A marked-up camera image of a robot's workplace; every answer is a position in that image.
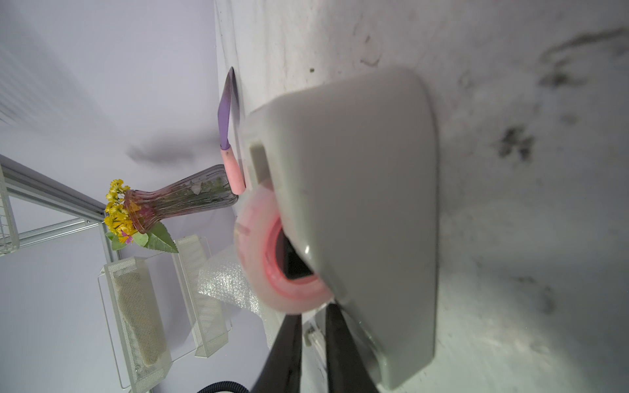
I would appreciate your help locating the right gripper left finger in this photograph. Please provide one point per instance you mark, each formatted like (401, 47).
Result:
(282, 370)

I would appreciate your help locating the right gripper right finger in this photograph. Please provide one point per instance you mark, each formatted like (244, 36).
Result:
(346, 371)

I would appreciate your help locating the white mesh upper shelf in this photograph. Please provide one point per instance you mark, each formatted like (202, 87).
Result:
(141, 378)

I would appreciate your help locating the pink tape roll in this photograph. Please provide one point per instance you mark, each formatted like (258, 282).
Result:
(258, 240)

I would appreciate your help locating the dark glass vase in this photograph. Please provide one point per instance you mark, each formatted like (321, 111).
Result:
(207, 190)

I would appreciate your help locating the grey tape dispenser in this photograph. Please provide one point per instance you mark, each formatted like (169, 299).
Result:
(354, 168)

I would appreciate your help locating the yellow flower bouquet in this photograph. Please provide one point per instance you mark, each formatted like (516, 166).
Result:
(130, 220)

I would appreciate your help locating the pink purple scoop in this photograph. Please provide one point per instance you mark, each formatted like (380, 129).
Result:
(230, 161)

